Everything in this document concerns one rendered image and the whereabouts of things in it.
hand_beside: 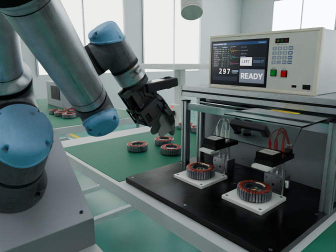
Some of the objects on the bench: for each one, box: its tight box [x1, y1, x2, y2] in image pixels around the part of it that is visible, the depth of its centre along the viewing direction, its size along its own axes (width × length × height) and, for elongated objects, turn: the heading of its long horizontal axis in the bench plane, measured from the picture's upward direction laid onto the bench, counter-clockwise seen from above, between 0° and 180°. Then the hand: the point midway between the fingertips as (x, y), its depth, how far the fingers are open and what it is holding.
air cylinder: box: [214, 155, 235, 173], centre depth 124 cm, size 5×8×6 cm
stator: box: [155, 136, 174, 147], centre depth 169 cm, size 11×11×4 cm
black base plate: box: [126, 154, 336, 252], centre depth 107 cm, size 47×64×2 cm
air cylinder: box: [264, 170, 291, 192], centre depth 106 cm, size 5×8×6 cm
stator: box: [186, 162, 215, 180], centre depth 115 cm, size 11×11×4 cm
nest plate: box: [174, 171, 228, 189], centre depth 115 cm, size 15×15×1 cm
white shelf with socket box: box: [141, 64, 210, 125], centre depth 206 cm, size 35×37×46 cm
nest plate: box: [222, 189, 286, 216], centre depth 97 cm, size 15×15×1 cm
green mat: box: [64, 126, 197, 182], centre depth 169 cm, size 94×61×1 cm, turn 131°
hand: (172, 130), depth 87 cm, fingers closed
